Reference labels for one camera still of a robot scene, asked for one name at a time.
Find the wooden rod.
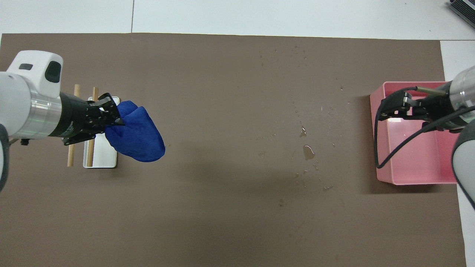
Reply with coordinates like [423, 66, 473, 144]
[86, 87, 99, 167]
[67, 84, 81, 167]

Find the dark striped device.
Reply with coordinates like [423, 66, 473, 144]
[447, 0, 475, 23]

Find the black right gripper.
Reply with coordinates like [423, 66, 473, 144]
[376, 83, 460, 132]

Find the brown table mat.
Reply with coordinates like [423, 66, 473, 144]
[0, 33, 467, 267]

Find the white rack tray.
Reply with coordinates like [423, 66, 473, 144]
[83, 96, 120, 169]

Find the pink plastic bin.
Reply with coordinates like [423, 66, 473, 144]
[370, 81, 461, 185]

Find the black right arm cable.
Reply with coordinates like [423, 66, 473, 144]
[374, 86, 475, 169]

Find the blue towel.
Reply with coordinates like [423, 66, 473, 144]
[105, 100, 166, 163]

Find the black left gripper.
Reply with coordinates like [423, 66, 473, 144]
[49, 92, 125, 146]

